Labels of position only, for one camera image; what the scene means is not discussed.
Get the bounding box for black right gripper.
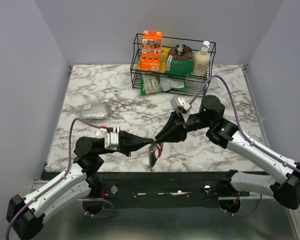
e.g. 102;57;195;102
154;110;212;144

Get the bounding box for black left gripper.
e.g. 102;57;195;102
99;126;154;157

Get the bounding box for steel key organizer red handle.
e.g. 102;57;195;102
147;143;164;172

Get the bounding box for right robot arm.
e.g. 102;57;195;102
155;95;300;210

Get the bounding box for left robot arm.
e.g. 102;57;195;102
7;129;154;240

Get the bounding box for silver glitter pouch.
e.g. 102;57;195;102
79;102;110;120

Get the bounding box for green white snack bag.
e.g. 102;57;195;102
140;76;185;96

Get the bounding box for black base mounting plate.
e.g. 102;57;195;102
72;171;250;210

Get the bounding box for green brown bag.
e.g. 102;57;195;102
165;44;194;79

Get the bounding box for cream lotion pump bottle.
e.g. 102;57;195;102
192;41;210;77

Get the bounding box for yellow snack bag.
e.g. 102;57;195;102
137;47;171;73

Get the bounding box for orange product box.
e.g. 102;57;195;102
140;30;162;72

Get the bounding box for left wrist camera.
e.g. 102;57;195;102
104;132;119;151

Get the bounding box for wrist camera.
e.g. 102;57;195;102
104;132;119;151
170;97;192;114

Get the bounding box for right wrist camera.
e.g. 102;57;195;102
170;97;192;114

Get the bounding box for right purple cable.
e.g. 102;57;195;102
188;74;300;205

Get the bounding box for purple cable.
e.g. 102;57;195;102
188;74;300;205
6;117;109;240

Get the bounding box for black wire shelf rack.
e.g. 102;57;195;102
130;33;216;96

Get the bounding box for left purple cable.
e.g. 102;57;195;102
6;117;109;240

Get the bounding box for aluminium rail frame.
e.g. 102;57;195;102
17;64;300;240

